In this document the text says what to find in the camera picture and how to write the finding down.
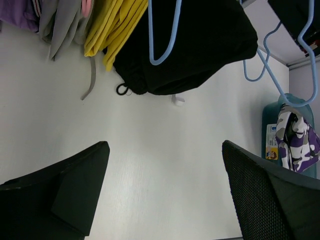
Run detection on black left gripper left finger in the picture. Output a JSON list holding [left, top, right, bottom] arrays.
[[0, 141, 110, 240]]

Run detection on black trousers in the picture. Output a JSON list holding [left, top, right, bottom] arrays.
[[113, 0, 258, 95]]

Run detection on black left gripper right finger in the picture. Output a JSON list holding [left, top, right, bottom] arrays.
[[222, 140, 320, 240]]

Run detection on grey trousers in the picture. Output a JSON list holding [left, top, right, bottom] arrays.
[[37, 0, 98, 101]]

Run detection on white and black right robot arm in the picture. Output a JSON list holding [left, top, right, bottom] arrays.
[[241, 0, 309, 64]]

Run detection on light blue wire hanger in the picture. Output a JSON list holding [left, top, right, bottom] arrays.
[[243, 0, 319, 108], [147, 0, 182, 66]]

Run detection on yellow trousers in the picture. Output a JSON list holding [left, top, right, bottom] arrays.
[[84, 0, 148, 71]]

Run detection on purple camouflage trousers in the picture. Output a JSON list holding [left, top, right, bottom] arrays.
[[275, 103, 320, 173]]

